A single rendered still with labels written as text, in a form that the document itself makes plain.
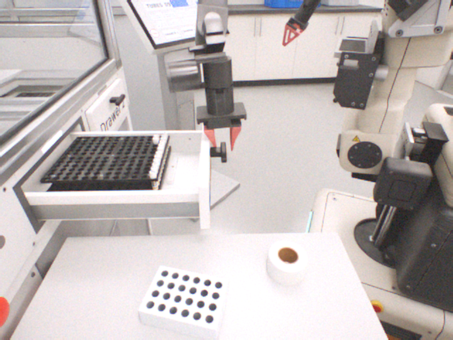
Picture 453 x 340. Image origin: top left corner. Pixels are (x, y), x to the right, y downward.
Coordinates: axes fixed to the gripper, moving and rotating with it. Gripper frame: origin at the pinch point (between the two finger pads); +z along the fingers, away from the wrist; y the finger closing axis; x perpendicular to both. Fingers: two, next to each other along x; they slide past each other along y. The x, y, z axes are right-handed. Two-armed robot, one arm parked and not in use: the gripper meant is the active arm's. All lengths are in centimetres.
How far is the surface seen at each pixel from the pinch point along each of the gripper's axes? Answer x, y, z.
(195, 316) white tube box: 32.0, 7.4, 10.4
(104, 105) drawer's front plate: -24.3, 32.7, -3.4
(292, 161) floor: -127, -57, 95
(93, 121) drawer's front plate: -15.4, 33.3, -2.7
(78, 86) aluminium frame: -17.5, 34.9, -11.7
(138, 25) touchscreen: -79, 29, -17
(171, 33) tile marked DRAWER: -85, 17, -11
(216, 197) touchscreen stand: -84, 4, 87
